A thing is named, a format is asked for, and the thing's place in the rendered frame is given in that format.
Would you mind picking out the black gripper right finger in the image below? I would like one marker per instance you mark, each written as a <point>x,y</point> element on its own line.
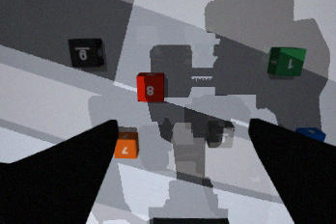
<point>302,169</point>

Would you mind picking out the orange block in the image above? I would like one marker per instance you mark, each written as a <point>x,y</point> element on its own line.
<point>127,145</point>

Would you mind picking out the red block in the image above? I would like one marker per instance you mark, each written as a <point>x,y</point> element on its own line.
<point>150,86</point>

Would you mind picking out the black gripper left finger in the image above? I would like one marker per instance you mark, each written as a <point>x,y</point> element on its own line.
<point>58,185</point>

